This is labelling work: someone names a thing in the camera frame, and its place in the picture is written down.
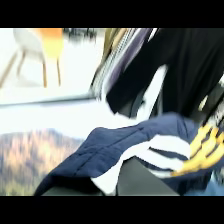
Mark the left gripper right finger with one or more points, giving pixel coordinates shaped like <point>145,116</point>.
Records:
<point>138,180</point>

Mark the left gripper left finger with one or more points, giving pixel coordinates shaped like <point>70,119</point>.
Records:
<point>71,191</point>

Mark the navy garment with white stripes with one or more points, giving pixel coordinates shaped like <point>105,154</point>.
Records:
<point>110,146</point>

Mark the grey striped garment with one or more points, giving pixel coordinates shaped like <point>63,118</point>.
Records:
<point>111,63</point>

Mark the black garment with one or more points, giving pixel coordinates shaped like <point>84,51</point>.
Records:
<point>190,63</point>

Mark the olive garment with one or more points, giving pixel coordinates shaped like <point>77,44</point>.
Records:
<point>111,40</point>

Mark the orange chair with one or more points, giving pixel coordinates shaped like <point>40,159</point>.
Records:
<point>53,41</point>

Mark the pale grey chair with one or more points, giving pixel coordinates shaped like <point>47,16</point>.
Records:
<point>28,43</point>

